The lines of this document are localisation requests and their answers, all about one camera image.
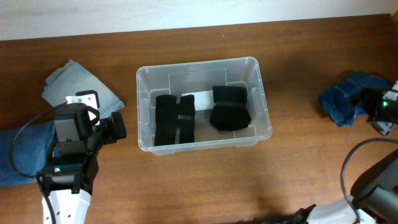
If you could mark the white label in bin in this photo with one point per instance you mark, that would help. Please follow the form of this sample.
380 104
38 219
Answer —
203 100

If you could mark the blue folded jeans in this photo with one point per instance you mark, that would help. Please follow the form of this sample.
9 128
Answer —
29 152

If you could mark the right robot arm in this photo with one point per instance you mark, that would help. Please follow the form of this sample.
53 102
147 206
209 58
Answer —
373 196

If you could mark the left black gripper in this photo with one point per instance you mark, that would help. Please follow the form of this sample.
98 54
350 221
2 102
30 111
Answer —
114 132

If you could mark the clear plastic storage bin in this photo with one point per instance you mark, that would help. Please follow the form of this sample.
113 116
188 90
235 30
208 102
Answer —
176 79

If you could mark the dark grey cloth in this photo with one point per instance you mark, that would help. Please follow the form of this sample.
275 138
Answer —
229 112

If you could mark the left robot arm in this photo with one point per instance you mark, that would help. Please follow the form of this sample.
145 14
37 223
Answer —
71 165

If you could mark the blue cloth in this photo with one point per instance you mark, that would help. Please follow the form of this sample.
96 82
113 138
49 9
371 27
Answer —
335 99

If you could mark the light grey folded jeans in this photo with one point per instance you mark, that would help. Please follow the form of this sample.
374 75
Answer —
73 78

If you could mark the black cloth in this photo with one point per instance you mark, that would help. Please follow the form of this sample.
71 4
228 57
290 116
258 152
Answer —
174 120

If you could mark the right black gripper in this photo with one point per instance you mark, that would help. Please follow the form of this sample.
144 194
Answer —
376 100

